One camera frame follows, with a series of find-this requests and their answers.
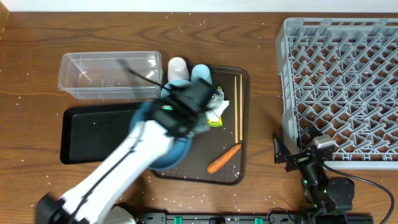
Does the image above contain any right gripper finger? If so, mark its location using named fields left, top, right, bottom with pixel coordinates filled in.
left=272, top=133, right=291, bottom=164
left=307, top=123, right=323, bottom=140

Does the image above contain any orange carrot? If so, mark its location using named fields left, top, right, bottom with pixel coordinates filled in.
left=207, top=143, right=241, bottom=174

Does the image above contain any light blue rice bowl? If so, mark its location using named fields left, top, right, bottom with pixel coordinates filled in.
left=160, top=79, right=192, bottom=98

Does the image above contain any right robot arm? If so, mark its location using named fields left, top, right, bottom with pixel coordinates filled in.
left=272, top=125, right=355, bottom=223

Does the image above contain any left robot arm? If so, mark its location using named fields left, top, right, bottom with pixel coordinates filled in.
left=35, top=78, right=216, bottom=223

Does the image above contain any grey dishwasher rack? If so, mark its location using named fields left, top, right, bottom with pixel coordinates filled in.
left=275, top=17, right=397, bottom=170

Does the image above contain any dark blue plate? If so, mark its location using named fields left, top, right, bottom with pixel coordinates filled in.
left=129, top=100, right=193, bottom=170

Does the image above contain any crumpled white paper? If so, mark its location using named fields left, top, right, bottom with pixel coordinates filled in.
left=206, top=90, right=230, bottom=121

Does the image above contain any white plastic cup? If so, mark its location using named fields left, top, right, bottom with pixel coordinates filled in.
left=167, top=57, right=190, bottom=82

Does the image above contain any light blue plastic cup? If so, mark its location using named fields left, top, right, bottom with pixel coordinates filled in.
left=191, top=64, right=213, bottom=85

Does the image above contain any left wooden chopstick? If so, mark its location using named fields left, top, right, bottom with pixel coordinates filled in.
left=234, top=77, right=239, bottom=144

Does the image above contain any brown serving tray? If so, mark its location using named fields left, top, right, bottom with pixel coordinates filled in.
left=152, top=65, right=251, bottom=185

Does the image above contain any black plastic tray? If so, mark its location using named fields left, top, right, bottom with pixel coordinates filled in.
left=60, top=103, right=141, bottom=164

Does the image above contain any clear plastic container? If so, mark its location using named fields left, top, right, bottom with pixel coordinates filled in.
left=58, top=51, right=163, bottom=100

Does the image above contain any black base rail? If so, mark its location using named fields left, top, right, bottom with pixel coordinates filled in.
left=136, top=210, right=374, bottom=224

